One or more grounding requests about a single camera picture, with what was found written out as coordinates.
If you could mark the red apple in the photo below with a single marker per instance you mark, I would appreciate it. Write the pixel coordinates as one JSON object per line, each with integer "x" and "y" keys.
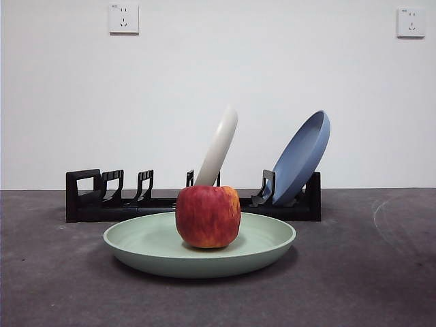
{"x": 207, "y": 218}

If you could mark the green plate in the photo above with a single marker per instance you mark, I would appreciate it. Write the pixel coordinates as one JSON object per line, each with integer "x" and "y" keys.
{"x": 153, "y": 259}

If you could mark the cream white plate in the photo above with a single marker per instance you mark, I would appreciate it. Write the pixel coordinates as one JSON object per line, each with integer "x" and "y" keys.
{"x": 220, "y": 143}

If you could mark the blue plate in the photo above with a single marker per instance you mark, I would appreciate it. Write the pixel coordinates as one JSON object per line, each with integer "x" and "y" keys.
{"x": 299, "y": 163}

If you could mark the black plate rack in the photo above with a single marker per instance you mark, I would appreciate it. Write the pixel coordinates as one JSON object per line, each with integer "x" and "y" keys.
{"x": 85, "y": 213}

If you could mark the white wall socket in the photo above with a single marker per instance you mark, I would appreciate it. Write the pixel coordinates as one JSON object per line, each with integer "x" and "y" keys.
{"x": 124, "y": 18}
{"x": 410, "y": 22}

